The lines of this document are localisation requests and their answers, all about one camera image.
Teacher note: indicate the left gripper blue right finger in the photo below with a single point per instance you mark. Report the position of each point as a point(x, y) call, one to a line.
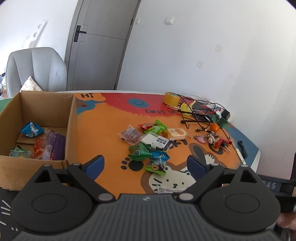
point(197, 166)

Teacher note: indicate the dark green triangular packet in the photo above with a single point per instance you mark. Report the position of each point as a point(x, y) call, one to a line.
point(140, 152)

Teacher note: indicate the black wire stand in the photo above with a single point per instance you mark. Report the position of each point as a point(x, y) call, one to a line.
point(204, 113)

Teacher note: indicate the blue triangular packet in box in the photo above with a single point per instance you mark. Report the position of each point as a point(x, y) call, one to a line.
point(32, 130)

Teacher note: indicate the orange packet in box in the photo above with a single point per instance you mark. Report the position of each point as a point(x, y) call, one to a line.
point(39, 147)

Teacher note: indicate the purple clear snack packet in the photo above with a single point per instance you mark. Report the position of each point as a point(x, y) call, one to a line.
point(131, 135)

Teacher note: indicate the beige cake snack packet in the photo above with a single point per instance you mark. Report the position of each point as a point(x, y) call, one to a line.
point(176, 134)

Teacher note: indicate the yellow tape roll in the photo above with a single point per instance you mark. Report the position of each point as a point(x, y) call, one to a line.
point(171, 99)

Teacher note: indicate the keychain bunch with charms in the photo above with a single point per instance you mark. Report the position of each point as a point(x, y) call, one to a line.
point(217, 142)

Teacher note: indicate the grey door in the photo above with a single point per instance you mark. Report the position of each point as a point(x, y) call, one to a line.
point(94, 61)

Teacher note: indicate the white power strip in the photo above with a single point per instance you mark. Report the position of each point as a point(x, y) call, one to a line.
point(219, 114)

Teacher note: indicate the white wall switch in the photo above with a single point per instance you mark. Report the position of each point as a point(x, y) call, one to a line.
point(169, 20)

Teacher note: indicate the green fruit snack packet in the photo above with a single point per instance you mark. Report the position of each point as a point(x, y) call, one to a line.
point(156, 166)

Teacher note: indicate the blue snack packet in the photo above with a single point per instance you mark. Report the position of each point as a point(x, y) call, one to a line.
point(159, 156)

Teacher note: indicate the white black snack packet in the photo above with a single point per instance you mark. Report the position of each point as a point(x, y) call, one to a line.
point(157, 142)

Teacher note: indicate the clear white bar packet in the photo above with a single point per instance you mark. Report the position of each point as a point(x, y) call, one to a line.
point(166, 190)

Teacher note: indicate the yellow plastic bag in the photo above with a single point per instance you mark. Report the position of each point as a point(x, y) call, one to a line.
point(187, 108)

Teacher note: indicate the person's hand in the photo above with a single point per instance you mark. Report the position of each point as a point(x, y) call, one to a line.
point(287, 220)

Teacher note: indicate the black door handle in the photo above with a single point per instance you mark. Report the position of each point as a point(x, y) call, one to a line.
point(77, 32)

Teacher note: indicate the black power adapter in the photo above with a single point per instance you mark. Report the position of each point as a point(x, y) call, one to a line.
point(225, 114)

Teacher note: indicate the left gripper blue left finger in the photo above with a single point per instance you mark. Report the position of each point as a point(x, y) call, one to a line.
point(94, 167)

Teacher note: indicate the white wall hook board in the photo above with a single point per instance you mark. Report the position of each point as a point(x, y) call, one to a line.
point(38, 30)

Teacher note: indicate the purple packet in box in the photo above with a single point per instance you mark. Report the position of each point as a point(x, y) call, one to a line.
point(55, 147)

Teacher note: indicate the white dotted cushion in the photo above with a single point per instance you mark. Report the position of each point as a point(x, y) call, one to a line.
point(30, 85)

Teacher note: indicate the grey armchair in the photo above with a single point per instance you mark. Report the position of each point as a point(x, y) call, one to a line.
point(44, 65)

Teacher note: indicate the colourful cartoon table mat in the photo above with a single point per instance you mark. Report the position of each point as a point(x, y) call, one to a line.
point(110, 123)

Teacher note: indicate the bright green snack packet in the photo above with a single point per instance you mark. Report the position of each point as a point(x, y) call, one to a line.
point(158, 127)

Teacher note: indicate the orange mandarin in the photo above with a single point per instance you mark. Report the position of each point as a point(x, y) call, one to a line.
point(214, 127)

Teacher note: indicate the pink pixel charm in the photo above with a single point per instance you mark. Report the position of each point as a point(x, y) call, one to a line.
point(201, 139)

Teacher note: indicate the red candy packet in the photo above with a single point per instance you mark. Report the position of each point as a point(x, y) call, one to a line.
point(146, 126)

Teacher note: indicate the teal packet in box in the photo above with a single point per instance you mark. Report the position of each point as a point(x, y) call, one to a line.
point(19, 152)

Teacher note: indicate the cardboard box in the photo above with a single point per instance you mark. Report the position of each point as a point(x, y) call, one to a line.
point(50, 110)

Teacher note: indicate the black handled knife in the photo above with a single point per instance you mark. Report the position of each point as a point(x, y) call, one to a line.
point(243, 150)

